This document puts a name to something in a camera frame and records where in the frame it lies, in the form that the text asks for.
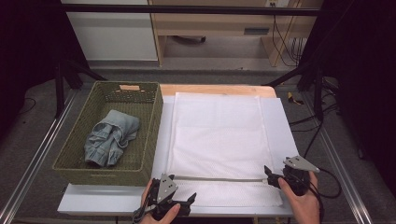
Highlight right hand-held gripper cable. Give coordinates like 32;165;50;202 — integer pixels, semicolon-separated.
306;167;343;224

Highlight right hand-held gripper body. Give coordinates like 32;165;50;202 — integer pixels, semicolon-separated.
281;155;320;197

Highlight black floor cables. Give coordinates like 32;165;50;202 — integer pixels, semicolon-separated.
288;102;340;160

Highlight left hand-held gripper cable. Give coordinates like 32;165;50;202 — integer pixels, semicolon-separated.
132;203;157;224

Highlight thin black floor cable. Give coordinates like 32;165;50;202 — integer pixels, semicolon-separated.
15;97;36;117

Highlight black horizontal bar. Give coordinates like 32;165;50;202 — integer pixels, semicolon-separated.
60;3;321;17

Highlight person's right hand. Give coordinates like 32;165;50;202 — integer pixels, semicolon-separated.
277;172;321;224

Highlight black object under desk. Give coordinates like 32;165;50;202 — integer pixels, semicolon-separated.
172;35;207;45

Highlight white board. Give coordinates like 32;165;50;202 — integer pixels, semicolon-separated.
57;95;300;217

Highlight dark curtain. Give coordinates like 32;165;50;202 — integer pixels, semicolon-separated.
298;0;396;188
0;0;92;134

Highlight hanging black cables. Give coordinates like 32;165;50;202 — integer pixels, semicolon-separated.
271;14;307;68

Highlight person's left hand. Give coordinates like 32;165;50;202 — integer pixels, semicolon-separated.
140;178;181;224

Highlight white mesh laundry bag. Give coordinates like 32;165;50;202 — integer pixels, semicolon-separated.
166;91;284;208

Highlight light wooden desk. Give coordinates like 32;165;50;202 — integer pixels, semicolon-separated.
148;0;325;68

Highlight white cabinet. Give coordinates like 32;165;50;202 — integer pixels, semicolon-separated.
61;0;158;62

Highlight light blue denim garment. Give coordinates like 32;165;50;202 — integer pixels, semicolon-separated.
83;109;141;168

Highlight aluminium rail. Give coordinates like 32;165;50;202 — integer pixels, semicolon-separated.
300;92;375;224
0;90;78;224

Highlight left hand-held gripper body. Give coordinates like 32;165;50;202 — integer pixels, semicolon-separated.
145;173;185;220

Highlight green woven basket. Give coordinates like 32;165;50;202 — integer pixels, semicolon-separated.
51;80;164;187

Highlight yellow and black floor object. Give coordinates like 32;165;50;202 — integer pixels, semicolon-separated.
287;91;305;106

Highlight hand-held gripper cable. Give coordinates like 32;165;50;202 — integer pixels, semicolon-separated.
132;203;157;224
306;167;343;224

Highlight black metal stand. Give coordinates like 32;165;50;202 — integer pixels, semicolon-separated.
262;59;331;122
54;59;108;119

